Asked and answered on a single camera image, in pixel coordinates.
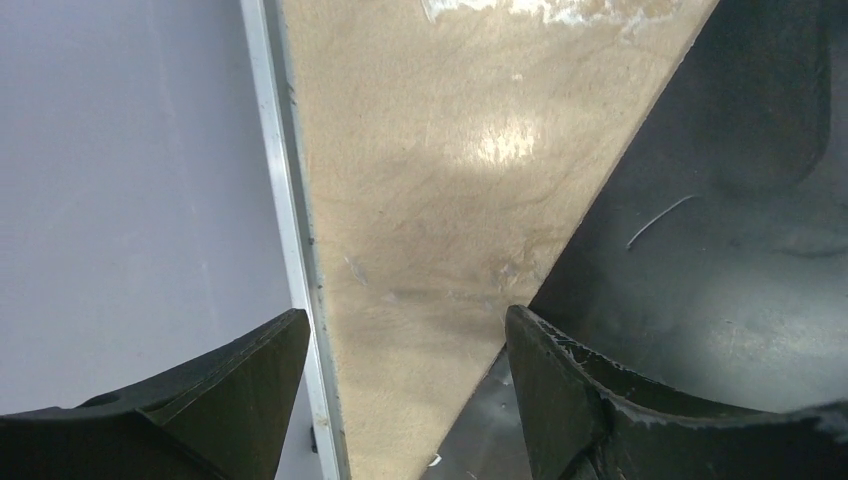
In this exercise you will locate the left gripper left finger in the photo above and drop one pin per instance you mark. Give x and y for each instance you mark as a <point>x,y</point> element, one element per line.
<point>222,415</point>

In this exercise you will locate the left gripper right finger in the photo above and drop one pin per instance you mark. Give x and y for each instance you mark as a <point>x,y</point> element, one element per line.
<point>585,416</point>

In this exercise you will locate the landscape photo print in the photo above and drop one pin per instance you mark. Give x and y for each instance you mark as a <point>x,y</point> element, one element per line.
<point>714,259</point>

